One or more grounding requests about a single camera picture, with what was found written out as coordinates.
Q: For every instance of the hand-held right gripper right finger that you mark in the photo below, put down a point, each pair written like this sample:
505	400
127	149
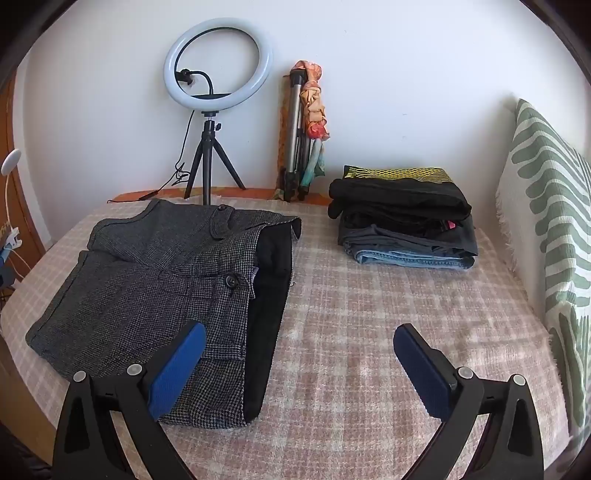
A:
422	374

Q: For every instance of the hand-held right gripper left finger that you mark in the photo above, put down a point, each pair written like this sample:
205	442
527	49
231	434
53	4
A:
178	369

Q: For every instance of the grey houndstooth pants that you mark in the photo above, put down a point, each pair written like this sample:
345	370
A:
138	286

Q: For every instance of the folded black pants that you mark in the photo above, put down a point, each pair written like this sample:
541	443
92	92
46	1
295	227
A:
397	196

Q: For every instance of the pink plaid blanket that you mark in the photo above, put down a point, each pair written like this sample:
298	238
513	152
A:
346	323

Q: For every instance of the folded light blue jeans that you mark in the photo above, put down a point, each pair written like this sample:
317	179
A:
415	262

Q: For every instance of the folded black garment pink tag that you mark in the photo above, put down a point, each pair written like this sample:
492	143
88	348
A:
464	237

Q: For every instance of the folded grey jeans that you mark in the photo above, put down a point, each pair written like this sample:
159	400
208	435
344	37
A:
369	237

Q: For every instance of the black garment with yellow pattern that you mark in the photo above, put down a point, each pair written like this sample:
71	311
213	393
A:
401	174

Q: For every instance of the black mini tripod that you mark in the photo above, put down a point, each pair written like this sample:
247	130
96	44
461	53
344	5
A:
207	152

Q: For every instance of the green leaf print pillow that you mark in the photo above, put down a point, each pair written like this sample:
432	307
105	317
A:
554	184

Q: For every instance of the folded silver tripod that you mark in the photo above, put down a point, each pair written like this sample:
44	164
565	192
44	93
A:
292	129

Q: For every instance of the white gooseneck lamp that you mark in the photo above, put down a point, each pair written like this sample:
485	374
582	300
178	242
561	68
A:
10	161

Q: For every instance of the orange floral scarf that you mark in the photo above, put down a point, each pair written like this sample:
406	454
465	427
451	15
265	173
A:
314	106

